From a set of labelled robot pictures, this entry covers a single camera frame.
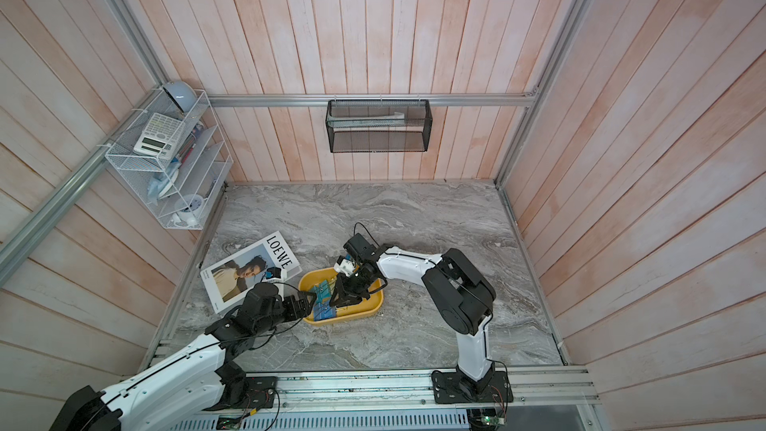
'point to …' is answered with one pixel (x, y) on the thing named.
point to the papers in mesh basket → (398, 120)
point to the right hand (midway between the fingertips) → (333, 302)
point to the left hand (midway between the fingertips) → (304, 301)
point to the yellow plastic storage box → (310, 276)
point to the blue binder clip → (324, 310)
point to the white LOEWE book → (232, 279)
